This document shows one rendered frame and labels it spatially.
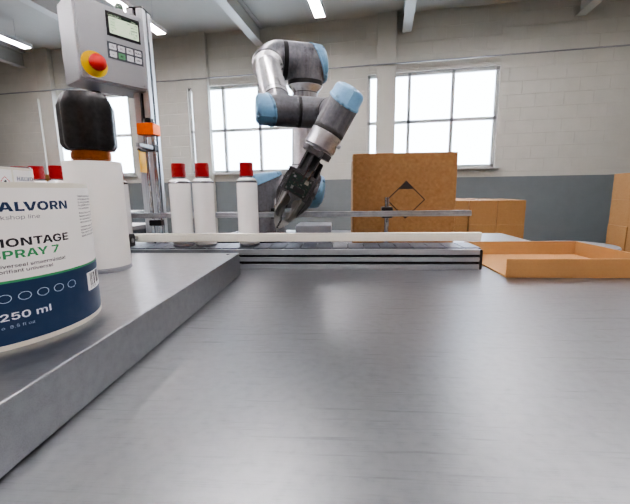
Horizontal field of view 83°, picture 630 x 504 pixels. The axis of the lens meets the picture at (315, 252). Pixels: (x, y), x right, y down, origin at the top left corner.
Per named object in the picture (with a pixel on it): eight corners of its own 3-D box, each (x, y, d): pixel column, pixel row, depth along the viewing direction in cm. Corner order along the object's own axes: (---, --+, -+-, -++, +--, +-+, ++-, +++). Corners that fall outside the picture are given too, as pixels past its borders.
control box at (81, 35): (65, 86, 91) (55, 4, 88) (133, 98, 104) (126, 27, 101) (80, 78, 85) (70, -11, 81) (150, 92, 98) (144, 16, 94)
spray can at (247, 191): (236, 246, 88) (232, 161, 85) (242, 243, 93) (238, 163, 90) (257, 246, 88) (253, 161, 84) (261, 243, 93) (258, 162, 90)
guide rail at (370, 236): (40, 242, 89) (39, 234, 89) (44, 241, 91) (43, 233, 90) (481, 241, 82) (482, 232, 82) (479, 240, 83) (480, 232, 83)
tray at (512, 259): (505, 277, 75) (507, 259, 74) (463, 255, 100) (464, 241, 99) (658, 278, 73) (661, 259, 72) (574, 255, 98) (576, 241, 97)
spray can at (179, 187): (169, 247, 89) (162, 162, 85) (178, 244, 94) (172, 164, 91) (189, 247, 89) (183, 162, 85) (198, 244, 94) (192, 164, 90)
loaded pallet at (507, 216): (521, 287, 370) (529, 200, 354) (438, 284, 383) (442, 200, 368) (486, 263, 486) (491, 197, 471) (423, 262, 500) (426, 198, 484)
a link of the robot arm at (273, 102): (247, 31, 114) (257, 91, 80) (281, 35, 117) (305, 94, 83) (247, 70, 122) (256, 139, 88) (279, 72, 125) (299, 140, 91)
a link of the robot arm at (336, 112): (358, 100, 87) (371, 97, 79) (336, 141, 88) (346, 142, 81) (331, 81, 84) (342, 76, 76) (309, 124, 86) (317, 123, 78)
